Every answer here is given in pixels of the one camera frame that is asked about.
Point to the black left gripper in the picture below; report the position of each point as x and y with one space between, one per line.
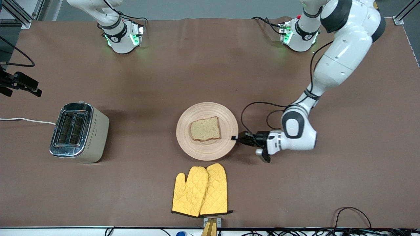
261 138

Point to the silver beige two-slot toaster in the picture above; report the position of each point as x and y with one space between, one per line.
82 134

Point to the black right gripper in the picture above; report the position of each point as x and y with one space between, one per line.
20 80

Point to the round wooden plate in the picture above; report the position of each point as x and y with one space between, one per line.
206 150

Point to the grey metal bracket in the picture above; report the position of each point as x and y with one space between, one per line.
219 222

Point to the brown table cover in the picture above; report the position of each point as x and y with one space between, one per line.
210 65

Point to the aluminium frame profile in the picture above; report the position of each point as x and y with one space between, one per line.
405 13
19 14

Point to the slice of brown bread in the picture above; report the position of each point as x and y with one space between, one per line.
205 128

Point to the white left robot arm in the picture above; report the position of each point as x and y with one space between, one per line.
344 55

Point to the yellow quilted oven mitt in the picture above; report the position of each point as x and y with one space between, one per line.
188 193
215 190

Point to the small blue object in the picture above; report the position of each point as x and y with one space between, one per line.
181 233

